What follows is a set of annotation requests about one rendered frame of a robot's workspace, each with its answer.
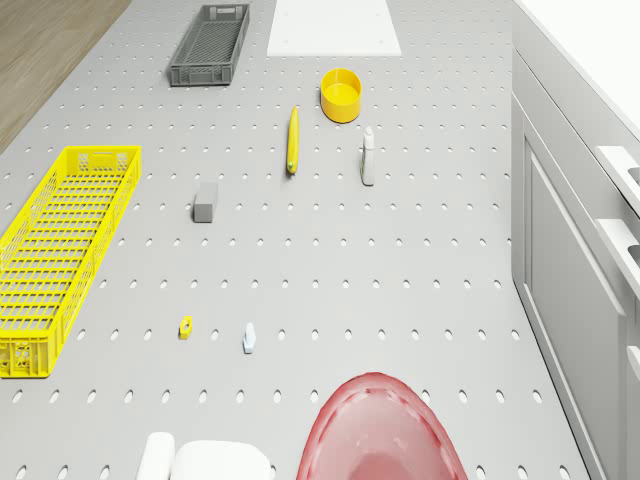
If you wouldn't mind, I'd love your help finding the white cabinet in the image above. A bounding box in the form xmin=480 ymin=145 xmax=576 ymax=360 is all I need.
xmin=510 ymin=0 xmax=640 ymax=480

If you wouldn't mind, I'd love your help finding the yellow banana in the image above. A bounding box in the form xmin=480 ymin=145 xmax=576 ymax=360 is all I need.
xmin=285 ymin=105 xmax=302 ymax=177

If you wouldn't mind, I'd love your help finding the grey cube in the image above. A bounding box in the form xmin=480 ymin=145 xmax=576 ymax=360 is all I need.
xmin=192 ymin=181 xmax=220 ymax=223

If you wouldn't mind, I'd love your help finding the red plate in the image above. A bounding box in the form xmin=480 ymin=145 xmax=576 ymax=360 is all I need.
xmin=295 ymin=371 xmax=470 ymax=480

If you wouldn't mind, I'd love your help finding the yellow bowl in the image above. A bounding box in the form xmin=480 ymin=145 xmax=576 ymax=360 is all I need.
xmin=319 ymin=68 xmax=363 ymax=124

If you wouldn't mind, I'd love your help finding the white board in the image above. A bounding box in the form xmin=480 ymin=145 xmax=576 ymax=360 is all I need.
xmin=266 ymin=0 xmax=403 ymax=58

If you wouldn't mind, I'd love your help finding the small white bottle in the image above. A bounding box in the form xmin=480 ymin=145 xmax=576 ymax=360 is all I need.
xmin=360 ymin=125 xmax=377 ymax=187

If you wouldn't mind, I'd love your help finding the dark grey basket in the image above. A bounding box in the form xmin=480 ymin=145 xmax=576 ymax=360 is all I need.
xmin=167 ymin=3 xmax=252 ymax=88

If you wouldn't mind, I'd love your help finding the yellow basket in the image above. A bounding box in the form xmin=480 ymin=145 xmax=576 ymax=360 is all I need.
xmin=0 ymin=145 xmax=143 ymax=380

